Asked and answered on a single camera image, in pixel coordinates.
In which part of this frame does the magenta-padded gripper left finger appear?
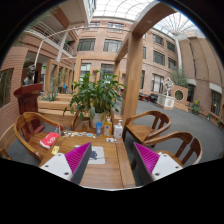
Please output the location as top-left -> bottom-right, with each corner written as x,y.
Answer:
41,143 -> 92,185

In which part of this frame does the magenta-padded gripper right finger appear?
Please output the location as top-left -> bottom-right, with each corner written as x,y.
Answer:
133,143 -> 182,183

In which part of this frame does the grey mouse pad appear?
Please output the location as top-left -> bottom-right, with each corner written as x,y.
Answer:
74,144 -> 105,165

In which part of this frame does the yellow small card box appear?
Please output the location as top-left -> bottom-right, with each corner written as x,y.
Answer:
51,146 -> 60,155

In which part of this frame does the red and white box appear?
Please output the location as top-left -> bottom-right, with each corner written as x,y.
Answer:
40,132 -> 59,149

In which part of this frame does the wooden chair right rear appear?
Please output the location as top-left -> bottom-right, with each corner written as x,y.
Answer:
122,111 -> 172,143

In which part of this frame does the wooden chair right front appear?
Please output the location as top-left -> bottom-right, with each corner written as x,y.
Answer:
143,131 -> 203,167

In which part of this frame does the wooden chair behind table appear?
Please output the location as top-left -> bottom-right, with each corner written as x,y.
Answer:
70,112 -> 96,133

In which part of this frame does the white pump sanitizer bottle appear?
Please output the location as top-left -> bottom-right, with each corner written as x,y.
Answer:
114,121 -> 123,138

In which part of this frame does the blue cup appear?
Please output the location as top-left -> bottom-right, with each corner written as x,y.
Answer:
96,122 -> 102,137

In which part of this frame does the yellow labelled bottle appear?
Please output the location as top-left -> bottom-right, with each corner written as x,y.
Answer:
104,118 -> 112,137

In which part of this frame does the wooden planter box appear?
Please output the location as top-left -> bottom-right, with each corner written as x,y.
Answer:
38,94 -> 73,127

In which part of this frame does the wooden chair far left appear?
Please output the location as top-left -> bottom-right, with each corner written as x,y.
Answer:
14,112 -> 65,161

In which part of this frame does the large green potted plant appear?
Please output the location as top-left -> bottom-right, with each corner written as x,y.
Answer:
64,73 -> 125,130

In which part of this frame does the dark red wooden podium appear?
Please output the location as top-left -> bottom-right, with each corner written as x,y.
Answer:
13,82 -> 46,135

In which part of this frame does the dark bust statue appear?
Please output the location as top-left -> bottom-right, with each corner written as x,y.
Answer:
23,65 -> 35,85

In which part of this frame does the white stone sculpture pedestal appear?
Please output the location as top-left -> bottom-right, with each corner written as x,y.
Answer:
157,77 -> 175,110

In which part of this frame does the wooden pergola post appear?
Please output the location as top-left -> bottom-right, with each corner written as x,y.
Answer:
121,33 -> 143,122

